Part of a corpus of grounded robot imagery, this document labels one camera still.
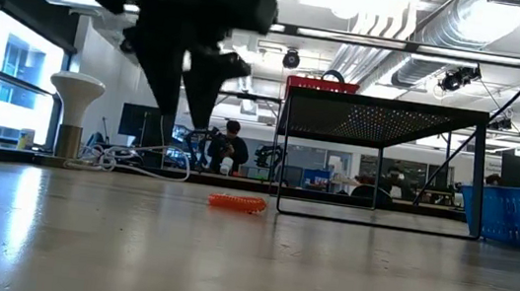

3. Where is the white lamp cable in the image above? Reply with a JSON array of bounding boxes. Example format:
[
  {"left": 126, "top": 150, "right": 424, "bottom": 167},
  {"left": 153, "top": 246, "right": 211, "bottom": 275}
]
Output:
[{"left": 62, "top": 133, "right": 195, "bottom": 185}]

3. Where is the person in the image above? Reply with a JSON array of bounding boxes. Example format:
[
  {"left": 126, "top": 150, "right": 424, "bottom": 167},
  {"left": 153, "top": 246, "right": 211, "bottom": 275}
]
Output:
[{"left": 204, "top": 116, "right": 254, "bottom": 179}]

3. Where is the black ceiling camera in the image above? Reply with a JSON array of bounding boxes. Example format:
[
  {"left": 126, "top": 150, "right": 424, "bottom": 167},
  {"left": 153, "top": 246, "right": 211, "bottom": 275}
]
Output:
[{"left": 280, "top": 47, "right": 303, "bottom": 71}]

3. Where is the silver ventilation duct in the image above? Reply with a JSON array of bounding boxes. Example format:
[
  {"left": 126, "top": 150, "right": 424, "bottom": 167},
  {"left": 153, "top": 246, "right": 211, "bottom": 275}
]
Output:
[{"left": 326, "top": 0, "right": 520, "bottom": 111}]

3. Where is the white mushroom table lamp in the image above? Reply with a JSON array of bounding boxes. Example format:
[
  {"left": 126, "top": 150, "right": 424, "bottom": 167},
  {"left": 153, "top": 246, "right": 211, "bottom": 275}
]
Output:
[{"left": 40, "top": 68, "right": 109, "bottom": 165}]

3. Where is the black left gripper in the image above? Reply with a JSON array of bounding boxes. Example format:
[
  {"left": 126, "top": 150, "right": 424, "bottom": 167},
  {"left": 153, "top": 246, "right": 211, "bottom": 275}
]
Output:
[{"left": 77, "top": 0, "right": 282, "bottom": 138}]

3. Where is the large window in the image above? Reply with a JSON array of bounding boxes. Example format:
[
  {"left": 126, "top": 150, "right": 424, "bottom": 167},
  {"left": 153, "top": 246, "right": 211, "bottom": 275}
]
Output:
[{"left": 0, "top": 8, "right": 78, "bottom": 152}]

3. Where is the long ceiling light rail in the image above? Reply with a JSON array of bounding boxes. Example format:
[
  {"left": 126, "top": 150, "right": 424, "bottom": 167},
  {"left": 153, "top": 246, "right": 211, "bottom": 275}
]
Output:
[{"left": 41, "top": 0, "right": 520, "bottom": 69}]

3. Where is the black ceiling spotlight cluster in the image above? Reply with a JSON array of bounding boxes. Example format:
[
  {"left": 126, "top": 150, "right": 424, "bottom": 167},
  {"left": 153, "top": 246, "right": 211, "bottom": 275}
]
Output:
[{"left": 438, "top": 61, "right": 483, "bottom": 97}]

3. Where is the blue plastic basket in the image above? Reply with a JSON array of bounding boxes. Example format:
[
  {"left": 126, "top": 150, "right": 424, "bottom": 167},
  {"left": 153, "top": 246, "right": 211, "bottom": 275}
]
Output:
[{"left": 453, "top": 179, "right": 520, "bottom": 252}]

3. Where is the black perforated metal shelf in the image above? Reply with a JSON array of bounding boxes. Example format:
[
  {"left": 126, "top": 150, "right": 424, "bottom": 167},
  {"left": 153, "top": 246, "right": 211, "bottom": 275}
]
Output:
[{"left": 265, "top": 84, "right": 498, "bottom": 242}]

